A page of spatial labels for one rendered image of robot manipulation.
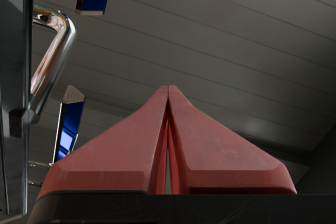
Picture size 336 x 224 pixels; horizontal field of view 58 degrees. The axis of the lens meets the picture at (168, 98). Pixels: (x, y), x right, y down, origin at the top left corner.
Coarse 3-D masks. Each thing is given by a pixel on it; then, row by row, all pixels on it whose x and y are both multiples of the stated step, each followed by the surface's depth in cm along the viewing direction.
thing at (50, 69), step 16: (48, 16) 38; (64, 16) 38; (64, 32) 36; (48, 48) 34; (64, 48) 35; (48, 64) 32; (64, 64) 34; (32, 80) 30; (48, 80) 31; (32, 96) 28; (48, 96) 30; (16, 112) 26; (32, 112) 28; (16, 128) 27
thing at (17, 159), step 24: (0, 0) 18; (24, 0) 19; (0, 24) 20; (24, 24) 21; (0, 48) 21; (24, 48) 22; (0, 72) 22; (24, 72) 24; (0, 96) 24; (24, 96) 26; (0, 120) 26; (0, 144) 29; (24, 144) 31; (0, 168) 32; (24, 168) 34; (0, 192) 36; (24, 192) 39; (0, 216) 40
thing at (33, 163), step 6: (72, 138) 122; (78, 138) 123; (72, 144) 119; (72, 150) 118; (30, 162) 109; (36, 162) 110; (42, 162) 110; (48, 168) 110; (30, 180) 119; (36, 180) 120
